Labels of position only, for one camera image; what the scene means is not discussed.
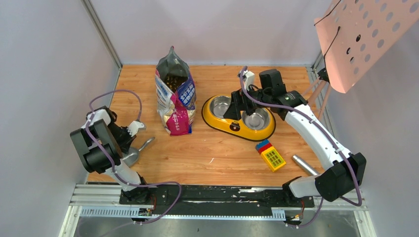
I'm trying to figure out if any colourful toy brick block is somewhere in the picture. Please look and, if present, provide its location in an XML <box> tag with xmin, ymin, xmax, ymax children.
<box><xmin>255</xmin><ymin>139</ymin><xmax>286</xmax><ymax>172</ymax></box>

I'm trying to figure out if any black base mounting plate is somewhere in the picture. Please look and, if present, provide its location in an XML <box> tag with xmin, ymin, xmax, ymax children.
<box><xmin>119</xmin><ymin>184</ymin><xmax>314</xmax><ymax>217</ymax></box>

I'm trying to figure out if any cat food bag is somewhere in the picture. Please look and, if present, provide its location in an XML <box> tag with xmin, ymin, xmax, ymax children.
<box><xmin>155</xmin><ymin>46</ymin><xmax>197</xmax><ymax>136</ymax></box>

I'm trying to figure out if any silver microphone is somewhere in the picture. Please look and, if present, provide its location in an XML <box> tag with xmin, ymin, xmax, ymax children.
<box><xmin>292</xmin><ymin>155</ymin><xmax>320</xmax><ymax>175</ymax></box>

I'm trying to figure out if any metal food scoop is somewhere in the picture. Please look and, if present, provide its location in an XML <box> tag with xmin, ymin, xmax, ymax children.
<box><xmin>122</xmin><ymin>137</ymin><xmax>155</xmax><ymax>167</ymax></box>

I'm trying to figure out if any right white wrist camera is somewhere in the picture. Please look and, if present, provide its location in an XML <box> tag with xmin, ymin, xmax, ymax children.
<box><xmin>238</xmin><ymin>70</ymin><xmax>255</xmax><ymax>90</ymax></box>

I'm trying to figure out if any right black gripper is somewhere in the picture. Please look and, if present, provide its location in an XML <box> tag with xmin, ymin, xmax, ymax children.
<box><xmin>224</xmin><ymin>84</ymin><xmax>271</xmax><ymax>120</ymax></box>

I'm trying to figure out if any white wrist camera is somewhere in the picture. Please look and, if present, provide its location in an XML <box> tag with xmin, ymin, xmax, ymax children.
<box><xmin>238</xmin><ymin>70</ymin><xmax>255</xmax><ymax>90</ymax></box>
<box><xmin>127</xmin><ymin>120</ymin><xmax>146</xmax><ymax>137</ymax></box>

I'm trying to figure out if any pink perforated music stand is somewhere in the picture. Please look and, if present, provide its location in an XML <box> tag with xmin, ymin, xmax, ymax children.
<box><xmin>309</xmin><ymin>0</ymin><xmax>419</xmax><ymax>118</ymax></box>

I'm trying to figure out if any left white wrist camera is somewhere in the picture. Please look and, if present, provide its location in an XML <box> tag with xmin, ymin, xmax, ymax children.
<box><xmin>127</xmin><ymin>120</ymin><xmax>146</xmax><ymax>137</ymax></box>

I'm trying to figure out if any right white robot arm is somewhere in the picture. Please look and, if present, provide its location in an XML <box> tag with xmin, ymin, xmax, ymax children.
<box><xmin>223</xmin><ymin>66</ymin><xmax>366</xmax><ymax>206</ymax></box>

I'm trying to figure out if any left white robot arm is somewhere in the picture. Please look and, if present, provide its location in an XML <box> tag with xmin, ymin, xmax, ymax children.
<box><xmin>70</xmin><ymin>106</ymin><xmax>151</xmax><ymax>204</ymax></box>

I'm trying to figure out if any aluminium frame rail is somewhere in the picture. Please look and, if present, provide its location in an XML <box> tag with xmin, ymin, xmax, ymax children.
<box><xmin>60</xmin><ymin>183</ymin><xmax>376</xmax><ymax>237</ymax></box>

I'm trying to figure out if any yellow double pet bowl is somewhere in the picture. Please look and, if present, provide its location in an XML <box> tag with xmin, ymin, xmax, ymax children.
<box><xmin>201</xmin><ymin>95</ymin><xmax>277</xmax><ymax>142</ymax></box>

